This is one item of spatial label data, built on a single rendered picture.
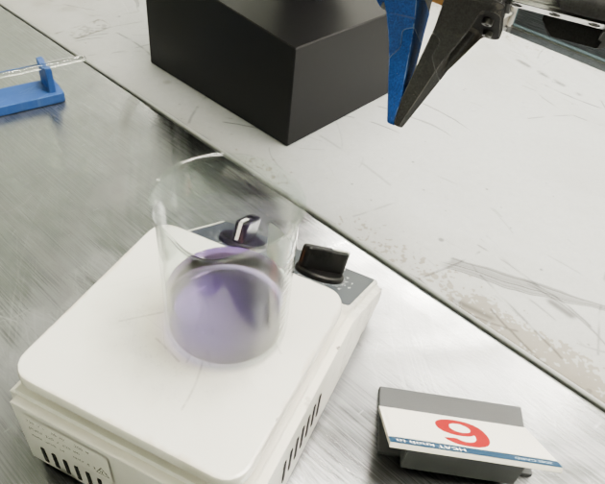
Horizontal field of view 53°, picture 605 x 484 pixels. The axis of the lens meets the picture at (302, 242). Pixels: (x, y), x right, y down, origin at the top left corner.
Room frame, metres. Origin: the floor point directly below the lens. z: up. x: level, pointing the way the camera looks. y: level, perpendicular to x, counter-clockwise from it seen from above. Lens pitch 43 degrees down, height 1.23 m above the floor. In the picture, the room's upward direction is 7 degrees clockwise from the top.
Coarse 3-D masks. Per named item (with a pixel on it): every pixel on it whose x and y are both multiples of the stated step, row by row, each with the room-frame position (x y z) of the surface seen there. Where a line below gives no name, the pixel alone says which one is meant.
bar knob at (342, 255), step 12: (312, 252) 0.27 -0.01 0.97; (324, 252) 0.27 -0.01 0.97; (336, 252) 0.28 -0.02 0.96; (348, 252) 0.28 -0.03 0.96; (300, 264) 0.27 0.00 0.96; (312, 264) 0.27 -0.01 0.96; (324, 264) 0.27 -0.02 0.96; (336, 264) 0.27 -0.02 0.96; (312, 276) 0.26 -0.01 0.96; (324, 276) 0.26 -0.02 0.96; (336, 276) 0.27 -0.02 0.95
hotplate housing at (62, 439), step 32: (352, 320) 0.22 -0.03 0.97; (320, 352) 0.19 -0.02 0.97; (320, 384) 0.18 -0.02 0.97; (32, 416) 0.14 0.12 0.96; (64, 416) 0.14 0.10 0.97; (288, 416) 0.15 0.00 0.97; (320, 416) 0.19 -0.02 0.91; (32, 448) 0.14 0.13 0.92; (64, 448) 0.13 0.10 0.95; (96, 448) 0.13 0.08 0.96; (128, 448) 0.13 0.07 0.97; (288, 448) 0.14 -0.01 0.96; (96, 480) 0.13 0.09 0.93; (128, 480) 0.12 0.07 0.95; (160, 480) 0.12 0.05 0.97; (192, 480) 0.12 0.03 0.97; (256, 480) 0.12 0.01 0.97
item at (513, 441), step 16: (400, 416) 0.20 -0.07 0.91; (416, 416) 0.20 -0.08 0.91; (432, 416) 0.20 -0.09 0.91; (400, 432) 0.17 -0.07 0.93; (416, 432) 0.18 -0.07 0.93; (432, 432) 0.18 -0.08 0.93; (448, 432) 0.18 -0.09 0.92; (464, 432) 0.19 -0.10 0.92; (480, 432) 0.19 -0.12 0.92; (496, 432) 0.19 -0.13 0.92; (512, 432) 0.19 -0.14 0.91; (480, 448) 0.17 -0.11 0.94; (496, 448) 0.17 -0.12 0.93; (512, 448) 0.17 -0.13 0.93; (528, 448) 0.18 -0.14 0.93
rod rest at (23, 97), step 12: (36, 60) 0.52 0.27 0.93; (48, 72) 0.50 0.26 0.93; (24, 84) 0.51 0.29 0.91; (36, 84) 0.52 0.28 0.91; (48, 84) 0.50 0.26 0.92; (0, 96) 0.49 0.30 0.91; (12, 96) 0.49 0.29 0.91; (24, 96) 0.49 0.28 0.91; (36, 96) 0.50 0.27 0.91; (48, 96) 0.50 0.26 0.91; (60, 96) 0.51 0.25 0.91; (0, 108) 0.47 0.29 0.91; (12, 108) 0.48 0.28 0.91; (24, 108) 0.48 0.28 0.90; (36, 108) 0.49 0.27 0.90
